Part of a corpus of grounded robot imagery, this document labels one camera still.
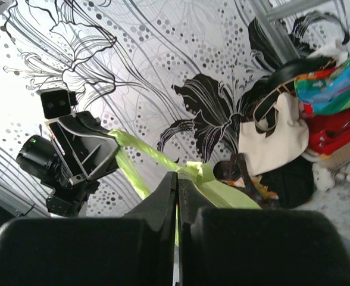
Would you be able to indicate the colourful rainbow cloth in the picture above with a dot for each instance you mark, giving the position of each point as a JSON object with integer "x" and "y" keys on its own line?
{"x": 324, "y": 92}

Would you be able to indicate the brown patterned bag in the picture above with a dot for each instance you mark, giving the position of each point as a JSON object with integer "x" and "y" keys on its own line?
{"x": 234, "y": 172}

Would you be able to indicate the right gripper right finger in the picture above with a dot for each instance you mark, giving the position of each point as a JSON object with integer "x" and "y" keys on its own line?
{"x": 256, "y": 247}

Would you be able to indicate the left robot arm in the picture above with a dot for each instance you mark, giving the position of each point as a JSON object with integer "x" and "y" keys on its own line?
{"x": 34, "y": 159}

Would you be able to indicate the green trash bag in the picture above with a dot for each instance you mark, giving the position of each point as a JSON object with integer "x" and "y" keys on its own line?
{"x": 200, "y": 174}

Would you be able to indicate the black cloth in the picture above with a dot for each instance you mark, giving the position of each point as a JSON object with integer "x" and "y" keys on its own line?
{"x": 293, "y": 183}

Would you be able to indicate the cream canvas tote bag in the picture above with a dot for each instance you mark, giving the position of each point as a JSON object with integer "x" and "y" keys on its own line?
{"x": 268, "y": 151}

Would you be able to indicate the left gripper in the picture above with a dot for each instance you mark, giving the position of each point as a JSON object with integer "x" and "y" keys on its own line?
{"x": 81, "y": 152}

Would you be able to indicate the red cloth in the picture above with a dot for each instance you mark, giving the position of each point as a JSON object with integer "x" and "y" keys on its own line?
{"x": 329, "y": 133}

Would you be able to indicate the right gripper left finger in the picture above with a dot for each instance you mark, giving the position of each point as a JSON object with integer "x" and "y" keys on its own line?
{"x": 136, "y": 249}

